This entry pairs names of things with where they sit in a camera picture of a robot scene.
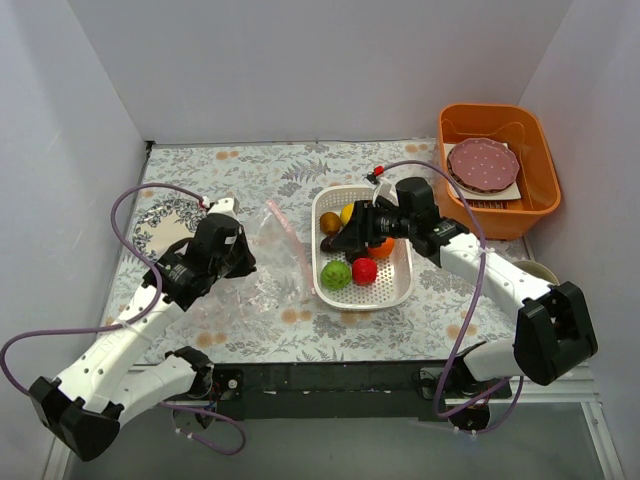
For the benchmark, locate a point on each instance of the blue floral plate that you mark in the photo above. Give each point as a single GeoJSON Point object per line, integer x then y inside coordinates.
{"type": "Point", "coordinates": [165, 224]}

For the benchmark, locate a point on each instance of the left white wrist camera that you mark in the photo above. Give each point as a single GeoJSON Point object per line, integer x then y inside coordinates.
{"type": "Point", "coordinates": [226, 206]}

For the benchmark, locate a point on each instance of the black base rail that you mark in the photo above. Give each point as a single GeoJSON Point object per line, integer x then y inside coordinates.
{"type": "Point", "coordinates": [375, 389]}

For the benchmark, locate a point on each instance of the red apple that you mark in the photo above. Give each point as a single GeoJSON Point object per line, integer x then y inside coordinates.
{"type": "Point", "coordinates": [364, 271]}

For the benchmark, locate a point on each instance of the beige ceramic bowl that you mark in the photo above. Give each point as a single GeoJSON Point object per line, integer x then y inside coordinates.
{"type": "Point", "coordinates": [532, 269]}

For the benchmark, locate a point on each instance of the aluminium frame rail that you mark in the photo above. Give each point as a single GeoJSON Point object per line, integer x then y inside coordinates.
{"type": "Point", "coordinates": [553, 432]}

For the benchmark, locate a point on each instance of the brown kiwi fruit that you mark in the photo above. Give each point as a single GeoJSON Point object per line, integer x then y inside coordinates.
{"type": "Point", "coordinates": [330, 223]}

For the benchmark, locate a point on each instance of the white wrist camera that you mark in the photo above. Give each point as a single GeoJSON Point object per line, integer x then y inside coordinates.
{"type": "Point", "coordinates": [226, 206]}
{"type": "Point", "coordinates": [382, 187]}

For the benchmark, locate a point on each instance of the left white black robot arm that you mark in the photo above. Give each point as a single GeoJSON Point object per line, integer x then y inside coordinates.
{"type": "Point", "coordinates": [86, 405]}

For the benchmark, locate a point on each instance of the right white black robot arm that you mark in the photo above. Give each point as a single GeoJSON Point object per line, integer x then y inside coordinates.
{"type": "Point", "coordinates": [554, 332]}

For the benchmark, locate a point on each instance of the green custard apple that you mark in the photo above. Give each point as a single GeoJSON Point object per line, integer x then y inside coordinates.
{"type": "Point", "coordinates": [335, 275]}

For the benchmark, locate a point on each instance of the white perforated plastic basket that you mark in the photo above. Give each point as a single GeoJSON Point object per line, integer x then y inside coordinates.
{"type": "Point", "coordinates": [393, 282]}

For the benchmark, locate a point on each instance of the white square plate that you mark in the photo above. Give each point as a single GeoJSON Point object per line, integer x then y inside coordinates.
{"type": "Point", "coordinates": [511, 193]}

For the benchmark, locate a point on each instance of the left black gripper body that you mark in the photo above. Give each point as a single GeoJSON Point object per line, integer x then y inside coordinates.
{"type": "Point", "coordinates": [240, 255]}

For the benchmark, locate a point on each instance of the orange fruit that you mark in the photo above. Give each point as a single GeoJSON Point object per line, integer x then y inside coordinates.
{"type": "Point", "coordinates": [384, 250]}

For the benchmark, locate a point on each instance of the yellow fruit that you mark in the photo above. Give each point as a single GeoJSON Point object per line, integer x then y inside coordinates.
{"type": "Point", "coordinates": [346, 213]}

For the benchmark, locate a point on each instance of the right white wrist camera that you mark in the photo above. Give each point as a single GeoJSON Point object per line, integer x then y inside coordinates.
{"type": "Point", "coordinates": [382, 187]}

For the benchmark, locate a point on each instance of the clear zip top bag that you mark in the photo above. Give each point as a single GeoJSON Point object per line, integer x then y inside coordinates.
{"type": "Point", "coordinates": [282, 278]}

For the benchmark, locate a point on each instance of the floral tablecloth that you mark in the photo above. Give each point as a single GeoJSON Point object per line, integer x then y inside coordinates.
{"type": "Point", "coordinates": [440, 313]}

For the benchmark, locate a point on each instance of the orange plastic tub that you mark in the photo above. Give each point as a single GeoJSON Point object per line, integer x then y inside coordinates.
{"type": "Point", "coordinates": [522, 133]}

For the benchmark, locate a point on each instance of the purple eggplant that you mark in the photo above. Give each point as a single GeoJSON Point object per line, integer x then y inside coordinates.
{"type": "Point", "coordinates": [327, 246]}

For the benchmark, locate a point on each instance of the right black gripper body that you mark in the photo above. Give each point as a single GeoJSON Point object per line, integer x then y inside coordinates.
{"type": "Point", "coordinates": [364, 226]}

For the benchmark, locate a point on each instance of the pink polka dot plate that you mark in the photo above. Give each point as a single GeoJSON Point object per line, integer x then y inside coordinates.
{"type": "Point", "coordinates": [482, 165]}

